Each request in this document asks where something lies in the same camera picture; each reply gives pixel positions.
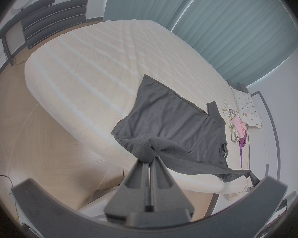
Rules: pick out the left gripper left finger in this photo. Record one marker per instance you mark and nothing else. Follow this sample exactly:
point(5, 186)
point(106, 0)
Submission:
point(119, 202)

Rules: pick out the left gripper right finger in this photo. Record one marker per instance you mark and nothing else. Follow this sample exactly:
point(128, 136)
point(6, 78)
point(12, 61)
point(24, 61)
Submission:
point(178, 202)

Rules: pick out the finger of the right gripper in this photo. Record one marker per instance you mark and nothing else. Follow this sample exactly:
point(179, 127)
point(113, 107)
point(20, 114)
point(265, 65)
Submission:
point(255, 180)

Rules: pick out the black T-shirt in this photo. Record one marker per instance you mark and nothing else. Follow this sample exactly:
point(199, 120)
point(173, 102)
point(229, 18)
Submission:
point(176, 123)

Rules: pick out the bed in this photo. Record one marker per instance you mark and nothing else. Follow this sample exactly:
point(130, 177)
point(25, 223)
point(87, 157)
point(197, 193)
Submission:
point(89, 66)

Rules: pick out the purple garment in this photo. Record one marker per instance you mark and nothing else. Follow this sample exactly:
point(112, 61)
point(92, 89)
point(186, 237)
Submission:
point(242, 140)

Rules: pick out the pink garment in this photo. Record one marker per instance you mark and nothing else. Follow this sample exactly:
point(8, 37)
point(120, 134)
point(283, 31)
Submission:
point(239, 125)

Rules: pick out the white printed garment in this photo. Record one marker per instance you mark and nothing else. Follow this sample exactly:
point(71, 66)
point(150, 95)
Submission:
point(228, 113)

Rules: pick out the white printed pillow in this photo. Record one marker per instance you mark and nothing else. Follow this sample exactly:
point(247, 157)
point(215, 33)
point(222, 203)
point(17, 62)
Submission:
point(248, 108)

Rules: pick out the grey bedside table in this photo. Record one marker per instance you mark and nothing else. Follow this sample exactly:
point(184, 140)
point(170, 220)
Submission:
point(238, 85)

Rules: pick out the blue-green curtain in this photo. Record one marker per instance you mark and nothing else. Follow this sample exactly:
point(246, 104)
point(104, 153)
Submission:
point(144, 6)
point(238, 33)

